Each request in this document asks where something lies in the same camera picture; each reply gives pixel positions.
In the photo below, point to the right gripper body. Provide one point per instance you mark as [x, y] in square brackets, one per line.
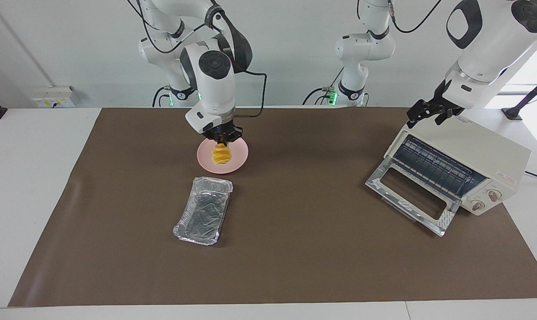
[218, 126]

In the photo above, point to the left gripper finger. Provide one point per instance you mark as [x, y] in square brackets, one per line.
[444, 116]
[422, 109]

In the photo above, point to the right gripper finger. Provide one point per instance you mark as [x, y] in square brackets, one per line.
[217, 138]
[236, 131]

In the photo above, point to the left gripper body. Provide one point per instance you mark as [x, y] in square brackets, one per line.
[446, 101]

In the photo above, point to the yellow bread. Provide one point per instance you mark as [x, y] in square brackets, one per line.
[221, 154]

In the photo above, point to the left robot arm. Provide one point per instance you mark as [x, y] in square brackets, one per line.
[486, 44]

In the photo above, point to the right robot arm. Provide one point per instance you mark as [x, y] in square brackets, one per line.
[217, 89]

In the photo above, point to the cream toaster oven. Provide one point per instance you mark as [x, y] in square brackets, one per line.
[473, 146]

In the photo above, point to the metal oven rack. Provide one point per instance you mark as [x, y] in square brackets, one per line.
[433, 166]

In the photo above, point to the pink plate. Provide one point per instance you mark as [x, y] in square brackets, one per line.
[239, 155]

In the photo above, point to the silver foil tray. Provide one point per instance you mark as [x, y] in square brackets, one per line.
[202, 212]

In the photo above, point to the white wall socket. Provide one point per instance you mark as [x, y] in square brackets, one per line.
[53, 98]

